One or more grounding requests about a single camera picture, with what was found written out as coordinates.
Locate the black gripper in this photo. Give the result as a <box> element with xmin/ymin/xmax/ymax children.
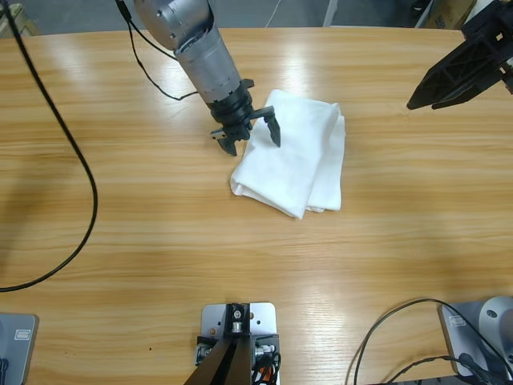
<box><xmin>207</xmin><ymin>84</ymin><xmax>282</xmax><ymax>157</ymax></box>
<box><xmin>406</xmin><ymin>0</ymin><xmax>513</xmax><ymax>111</ymax></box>

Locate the white t-shirt with black logo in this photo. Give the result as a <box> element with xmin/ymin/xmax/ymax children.
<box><xmin>230</xmin><ymin>88</ymin><xmax>346</xmax><ymax>221</ymax></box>

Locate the brown cardboard box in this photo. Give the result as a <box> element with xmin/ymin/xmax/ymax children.
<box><xmin>425</xmin><ymin>0</ymin><xmax>478</xmax><ymax>30</ymax></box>

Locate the white metal pole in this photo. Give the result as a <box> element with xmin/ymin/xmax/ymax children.
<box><xmin>322</xmin><ymin>0</ymin><xmax>338</xmax><ymax>26</ymax></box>

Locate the black clamp with silver knob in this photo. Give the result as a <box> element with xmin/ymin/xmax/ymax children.
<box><xmin>195</xmin><ymin>335</ymin><xmax>220</xmax><ymax>367</ymax></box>
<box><xmin>250</xmin><ymin>332</ymin><xmax>281</xmax><ymax>376</ymax></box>

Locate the wooden pallet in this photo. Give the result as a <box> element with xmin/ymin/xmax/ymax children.
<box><xmin>0</xmin><ymin>2</ymin><xmax>41</xmax><ymax>39</ymax></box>

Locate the thin white floor cord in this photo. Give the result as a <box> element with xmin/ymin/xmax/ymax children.
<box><xmin>265</xmin><ymin>0</ymin><xmax>282</xmax><ymax>28</ymax></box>

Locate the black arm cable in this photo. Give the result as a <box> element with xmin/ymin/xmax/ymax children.
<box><xmin>115</xmin><ymin>0</ymin><xmax>200</xmax><ymax>101</ymax></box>

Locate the thick black curved cable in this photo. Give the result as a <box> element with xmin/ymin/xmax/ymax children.
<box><xmin>0</xmin><ymin>0</ymin><xmax>99</xmax><ymax>292</ymax></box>

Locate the white mount block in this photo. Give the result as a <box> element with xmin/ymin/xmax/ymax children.
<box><xmin>200</xmin><ymin>302</ymin><xmax>281</xmax><ymax>385</ymax></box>

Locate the dark camera post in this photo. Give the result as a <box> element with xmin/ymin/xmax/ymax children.
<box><xmin>187</xmin><ymin>303</ymin><xmax>254</xmax><ymax>385</ymax></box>

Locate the black and orange cable bundle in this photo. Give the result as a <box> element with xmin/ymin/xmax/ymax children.
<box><xmin>252</xmin><ymin>352</ymin><xmax>284</xmax><ymax>385</ymax></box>

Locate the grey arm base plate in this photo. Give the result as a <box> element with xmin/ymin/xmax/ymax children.
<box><xmin>0</xmin><ymin>313</ymin><xmax>40</xmax><ymax>385</ymax></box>
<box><xmin>437</xmin><ymin>301</ymin><xmax>513</xmax><ymax>379</ymax></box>

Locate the thin dark cable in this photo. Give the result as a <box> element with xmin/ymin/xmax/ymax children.
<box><xmin>386</xmin><ymin>355</ymin><xmax>482</xmax><ymax>385</ymax></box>

